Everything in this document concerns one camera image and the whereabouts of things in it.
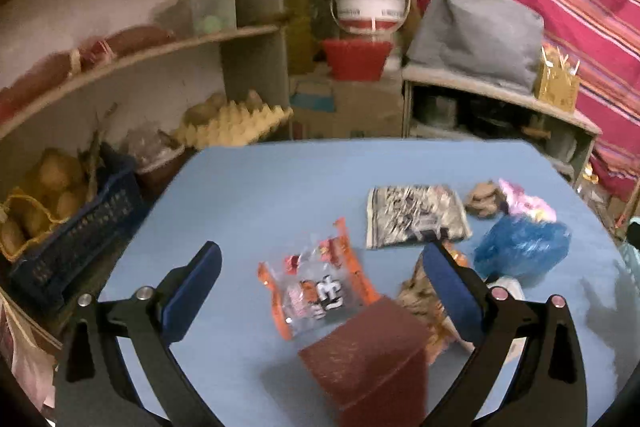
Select blue plastic bag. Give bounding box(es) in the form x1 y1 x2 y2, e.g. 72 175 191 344
472 216 572 288

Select dark blue plastic crate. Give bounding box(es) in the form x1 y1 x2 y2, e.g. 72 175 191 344
7 152 146 308

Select orange clear snack wrapper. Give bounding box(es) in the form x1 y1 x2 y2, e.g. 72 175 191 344
257 217 381 342

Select brown cardboard box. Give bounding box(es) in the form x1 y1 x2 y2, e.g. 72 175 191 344
298 297 432 427

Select yellow egg tray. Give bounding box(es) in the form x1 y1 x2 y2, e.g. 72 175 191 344
175 99 295 150

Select brown and orange wrapper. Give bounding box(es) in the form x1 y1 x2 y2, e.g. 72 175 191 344
397 242 476 363

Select clear plastic container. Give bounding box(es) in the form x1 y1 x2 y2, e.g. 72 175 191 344
155 0 236 38

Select white plastic bucket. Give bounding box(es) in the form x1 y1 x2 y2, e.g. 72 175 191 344
331 0 411 38

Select grey cloth bag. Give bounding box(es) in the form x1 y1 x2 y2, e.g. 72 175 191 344
406 0 546 95

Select brown paper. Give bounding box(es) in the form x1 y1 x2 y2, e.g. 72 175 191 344
464 181 508 220

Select black and white printed packet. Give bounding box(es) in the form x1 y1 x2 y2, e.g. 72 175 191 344
366 184 472 250

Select pink wrapper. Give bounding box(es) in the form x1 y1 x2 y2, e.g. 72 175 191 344
500 178 557 223

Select low wooden shelf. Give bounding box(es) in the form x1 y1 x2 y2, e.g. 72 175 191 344
401 66 603 188

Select red wrapped packets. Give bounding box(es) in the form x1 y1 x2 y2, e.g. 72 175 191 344
0 24 176 118

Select red plastic basket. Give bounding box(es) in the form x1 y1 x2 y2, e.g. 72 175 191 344
321 38 393 82

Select clear plastic bag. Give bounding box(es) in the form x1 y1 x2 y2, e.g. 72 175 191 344
125 127 186 172

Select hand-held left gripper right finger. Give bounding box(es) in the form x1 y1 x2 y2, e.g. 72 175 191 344
422 239 588 427

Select net bag of potatoes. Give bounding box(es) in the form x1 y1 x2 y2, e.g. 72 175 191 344
0 147 93 263

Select yellow cutlery holder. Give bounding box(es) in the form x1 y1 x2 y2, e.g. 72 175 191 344
534 44 581 114

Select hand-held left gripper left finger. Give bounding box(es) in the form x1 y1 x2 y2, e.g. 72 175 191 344
54 241 223 427

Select wooden shelf unit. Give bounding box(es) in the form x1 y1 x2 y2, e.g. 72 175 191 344
0 0 293 358

